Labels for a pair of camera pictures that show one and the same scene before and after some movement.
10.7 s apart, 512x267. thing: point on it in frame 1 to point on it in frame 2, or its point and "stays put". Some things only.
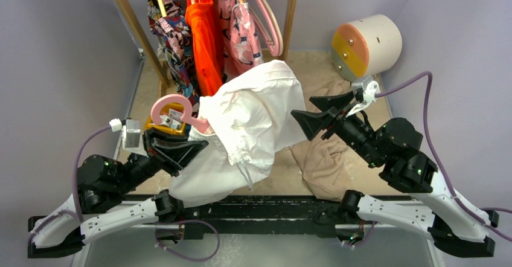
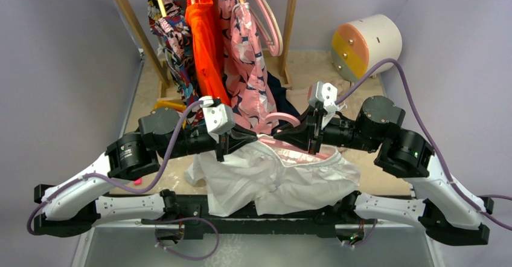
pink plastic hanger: [200, 124] to [288, 149]
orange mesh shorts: [206, 37] stays put
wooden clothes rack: [156, 67] stays put
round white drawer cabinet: [366, 46] stays put
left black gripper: [174, 151] to [238, 136]
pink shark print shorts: [240, 43] stays put
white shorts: [249, 119] to [258, 177]
